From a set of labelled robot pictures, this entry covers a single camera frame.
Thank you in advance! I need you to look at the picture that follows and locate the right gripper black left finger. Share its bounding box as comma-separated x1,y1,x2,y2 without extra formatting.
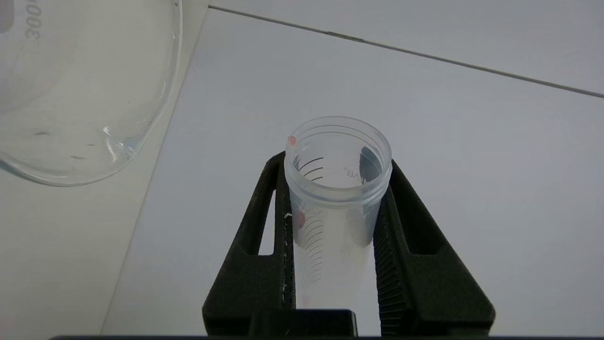
202,151,297,337

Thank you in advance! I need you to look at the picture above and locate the test tube with red pigment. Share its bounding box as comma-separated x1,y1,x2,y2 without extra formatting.
284,116,393,337

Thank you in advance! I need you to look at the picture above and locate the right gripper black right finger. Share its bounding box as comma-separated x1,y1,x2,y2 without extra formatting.
373,160,496,337

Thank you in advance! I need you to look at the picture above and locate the clear glass beaker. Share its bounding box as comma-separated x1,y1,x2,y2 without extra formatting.
0,0,184,187

